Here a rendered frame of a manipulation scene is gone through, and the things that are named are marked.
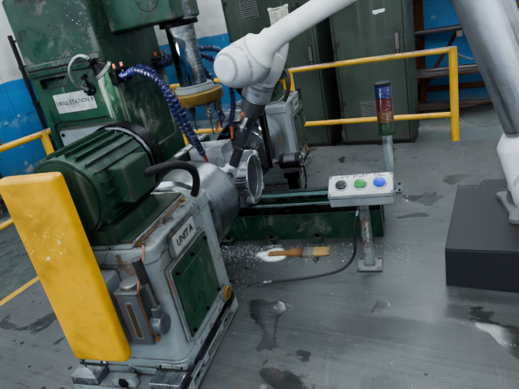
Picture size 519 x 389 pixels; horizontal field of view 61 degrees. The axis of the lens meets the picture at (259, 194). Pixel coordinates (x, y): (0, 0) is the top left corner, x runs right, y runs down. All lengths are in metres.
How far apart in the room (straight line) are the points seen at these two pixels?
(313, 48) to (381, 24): 0.70
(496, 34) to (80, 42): 1.09
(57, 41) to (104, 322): 0.90
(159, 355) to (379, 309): 0.54
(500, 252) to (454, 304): 0.16
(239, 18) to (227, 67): 3.85
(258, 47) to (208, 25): 6.30
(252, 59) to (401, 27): 3.36
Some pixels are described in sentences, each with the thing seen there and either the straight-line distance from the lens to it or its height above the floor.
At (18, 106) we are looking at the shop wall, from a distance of 7.09.
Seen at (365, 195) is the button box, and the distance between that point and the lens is 1.17.
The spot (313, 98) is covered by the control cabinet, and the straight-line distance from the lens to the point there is 4.76.
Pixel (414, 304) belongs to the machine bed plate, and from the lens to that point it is 1.18.
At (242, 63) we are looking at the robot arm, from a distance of 1.12.
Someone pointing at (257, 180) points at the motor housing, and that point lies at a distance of 1.59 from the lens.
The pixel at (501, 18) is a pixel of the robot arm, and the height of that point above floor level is 1.43.
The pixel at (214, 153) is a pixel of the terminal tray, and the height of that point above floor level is 1.13.
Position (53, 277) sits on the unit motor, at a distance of 0.92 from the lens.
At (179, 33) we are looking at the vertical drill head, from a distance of 1.44.
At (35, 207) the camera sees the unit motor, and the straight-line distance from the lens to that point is 0.85.
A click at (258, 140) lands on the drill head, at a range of 1.70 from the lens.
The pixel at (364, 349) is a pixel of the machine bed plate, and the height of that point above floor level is 0.80.
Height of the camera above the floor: 1.53
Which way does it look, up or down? 22 degrees down
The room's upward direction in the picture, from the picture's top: 12 degrees counter-clockwise
